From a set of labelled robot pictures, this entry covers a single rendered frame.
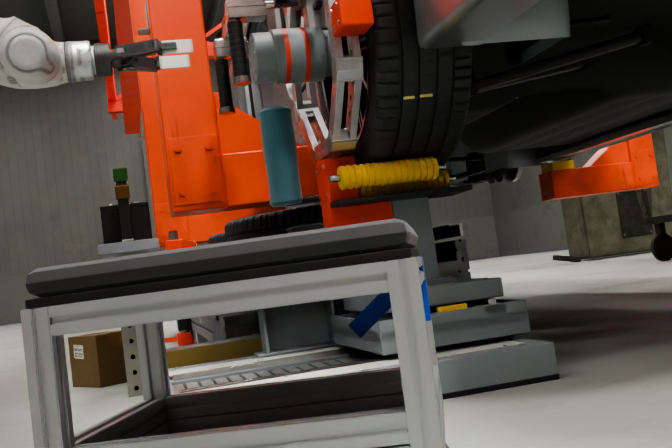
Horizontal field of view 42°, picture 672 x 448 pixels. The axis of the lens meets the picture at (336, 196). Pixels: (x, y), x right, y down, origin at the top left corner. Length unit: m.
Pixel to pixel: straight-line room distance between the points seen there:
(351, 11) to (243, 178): 0.85
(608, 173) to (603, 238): 4.70
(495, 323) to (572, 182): 3.14
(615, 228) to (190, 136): 7.77
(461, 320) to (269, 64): 0.78
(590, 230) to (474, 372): 8.05
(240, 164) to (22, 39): 1.00
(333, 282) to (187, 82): 1.85
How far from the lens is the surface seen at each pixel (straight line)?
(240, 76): 2.02
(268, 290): 0.85
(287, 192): 2.26
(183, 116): 2.62
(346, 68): 1.98
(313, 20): 2.26
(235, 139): 2.64
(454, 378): 1.86
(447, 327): 2.01
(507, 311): 2.06
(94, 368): 3.16
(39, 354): 0.93
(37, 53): 1.80
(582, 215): 9.88
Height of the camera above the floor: 0.30
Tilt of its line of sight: 5 degrees up
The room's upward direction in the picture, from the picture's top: 8 degrees counter-clockwise
